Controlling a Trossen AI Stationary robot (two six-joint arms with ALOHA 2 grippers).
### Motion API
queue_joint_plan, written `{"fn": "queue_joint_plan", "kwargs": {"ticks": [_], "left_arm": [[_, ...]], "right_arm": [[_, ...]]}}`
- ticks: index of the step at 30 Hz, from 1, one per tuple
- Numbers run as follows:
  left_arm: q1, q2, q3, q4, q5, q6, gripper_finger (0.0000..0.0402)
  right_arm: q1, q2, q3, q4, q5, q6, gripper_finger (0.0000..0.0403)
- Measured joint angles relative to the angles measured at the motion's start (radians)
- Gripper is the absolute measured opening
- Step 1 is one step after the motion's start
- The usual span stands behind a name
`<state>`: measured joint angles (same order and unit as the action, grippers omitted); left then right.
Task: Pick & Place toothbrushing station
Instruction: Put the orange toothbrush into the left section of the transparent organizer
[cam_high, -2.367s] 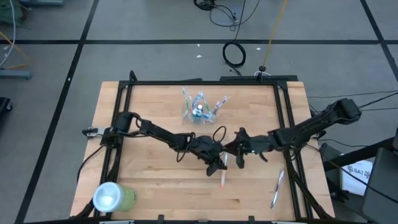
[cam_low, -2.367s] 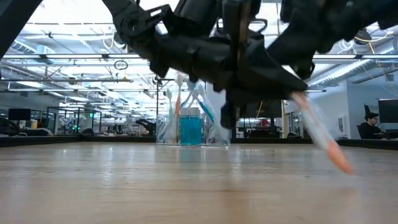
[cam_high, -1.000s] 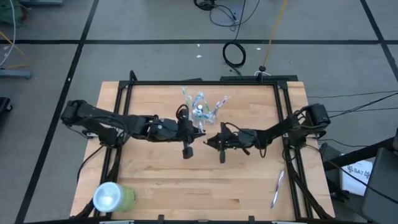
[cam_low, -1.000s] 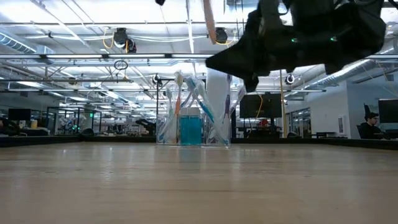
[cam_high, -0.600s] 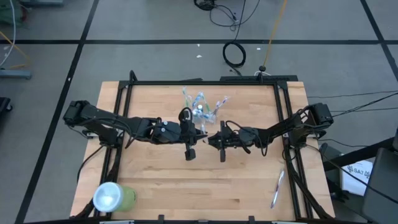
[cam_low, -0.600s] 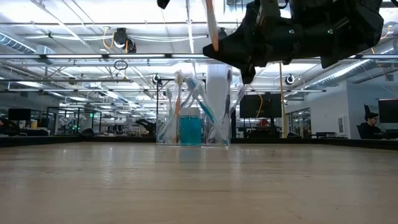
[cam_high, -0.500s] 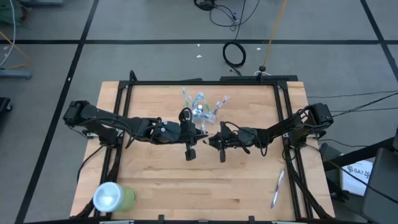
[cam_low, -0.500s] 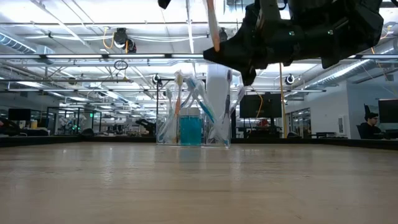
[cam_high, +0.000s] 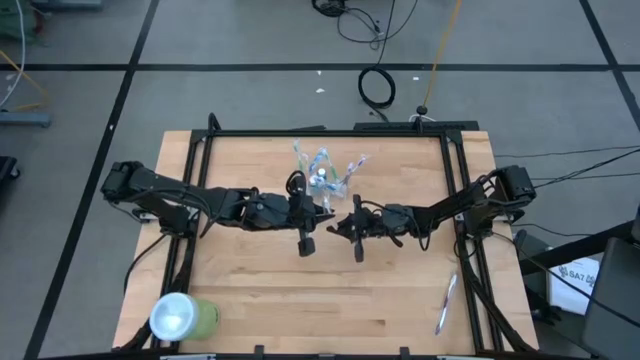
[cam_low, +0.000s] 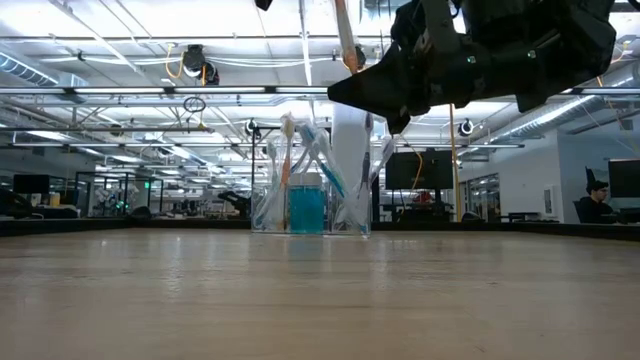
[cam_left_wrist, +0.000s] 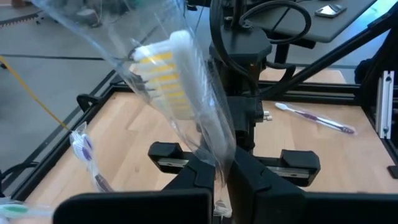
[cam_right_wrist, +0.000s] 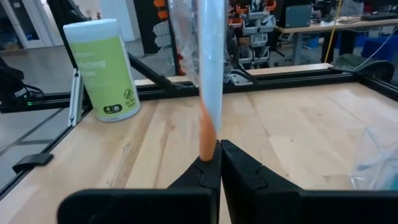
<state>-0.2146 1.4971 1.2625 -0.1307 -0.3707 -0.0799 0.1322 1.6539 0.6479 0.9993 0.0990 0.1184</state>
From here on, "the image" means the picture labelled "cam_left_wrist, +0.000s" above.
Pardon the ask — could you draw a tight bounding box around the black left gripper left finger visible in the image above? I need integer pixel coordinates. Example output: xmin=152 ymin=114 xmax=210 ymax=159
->
xmin=164 ymin=154 xmax=216 ymax=224

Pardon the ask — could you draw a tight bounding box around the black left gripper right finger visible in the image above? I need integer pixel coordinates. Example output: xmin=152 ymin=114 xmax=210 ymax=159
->
xmin=228 ymin=146 xmax=307 ymax=224

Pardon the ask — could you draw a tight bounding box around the purple toothbrush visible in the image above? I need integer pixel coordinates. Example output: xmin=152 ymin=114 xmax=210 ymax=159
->
xmin=274 ymin=101 xmax=358 ymax=136
xmin=68 ymin=121 xmax=114 ymax=193

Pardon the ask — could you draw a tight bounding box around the orange toothbrush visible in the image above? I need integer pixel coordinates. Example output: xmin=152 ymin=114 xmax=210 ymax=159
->
xmin=30 ymin=0 xmax=238 ymax=218

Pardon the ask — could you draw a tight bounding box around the green toothbrush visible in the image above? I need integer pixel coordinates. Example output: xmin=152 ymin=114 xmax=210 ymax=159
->
xmin=0 ymin=203 xmax=53 ymax=218

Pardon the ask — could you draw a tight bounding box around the black diagonal beam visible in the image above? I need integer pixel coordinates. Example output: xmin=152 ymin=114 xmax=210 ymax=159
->
xmin=262 ymin=12 xmax=398 ymax=98

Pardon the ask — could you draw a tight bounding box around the dark grey side desk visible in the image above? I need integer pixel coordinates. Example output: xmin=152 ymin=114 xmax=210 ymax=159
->
xmin=245 ymin=0 xmax=379 ymax=44

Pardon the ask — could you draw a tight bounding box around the smartphone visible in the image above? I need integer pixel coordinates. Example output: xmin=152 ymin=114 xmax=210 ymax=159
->
xmin=314 ymin=3 xmax=348 ymax=19

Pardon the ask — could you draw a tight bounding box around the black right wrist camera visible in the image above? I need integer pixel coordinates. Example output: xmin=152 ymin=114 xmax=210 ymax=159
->
xmin=226 ymin=95 xmax=274 ymax=131

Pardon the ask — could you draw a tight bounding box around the silver aluminium post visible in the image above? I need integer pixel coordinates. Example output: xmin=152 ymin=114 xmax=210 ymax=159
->
xmin=375 ymin=70 xmax=396 ymax=140

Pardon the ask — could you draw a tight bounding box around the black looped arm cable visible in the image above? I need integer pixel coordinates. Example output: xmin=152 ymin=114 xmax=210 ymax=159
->
xmin=241 ymin=0 xmax=312 ymax=46

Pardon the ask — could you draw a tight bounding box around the yellow hanging cable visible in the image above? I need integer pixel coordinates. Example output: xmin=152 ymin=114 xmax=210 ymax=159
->
xmin=0 ymin=55 xmax=71 ymax=131

